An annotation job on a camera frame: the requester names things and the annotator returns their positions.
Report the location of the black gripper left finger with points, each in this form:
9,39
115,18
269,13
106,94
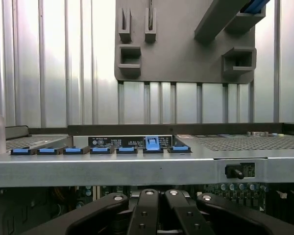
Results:
147,210

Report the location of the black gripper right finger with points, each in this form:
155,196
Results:
186,215

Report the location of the green motherboard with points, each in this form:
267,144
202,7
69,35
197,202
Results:
212,188

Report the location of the open black PC case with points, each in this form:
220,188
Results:
112,171

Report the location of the blue card retention latch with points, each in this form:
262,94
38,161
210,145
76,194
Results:
49,151
179,148
20,151
74,151
101,150
126,150
152,144

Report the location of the black rear panel label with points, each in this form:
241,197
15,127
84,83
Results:
107,142

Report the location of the grey parts rack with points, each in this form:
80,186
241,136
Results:
176,49

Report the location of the green RAM stick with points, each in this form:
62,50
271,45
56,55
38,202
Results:
151,14

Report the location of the hard disk with blue carrier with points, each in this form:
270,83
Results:
253,5

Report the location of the black chassis intrusion switch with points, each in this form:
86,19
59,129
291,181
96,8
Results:
232,171

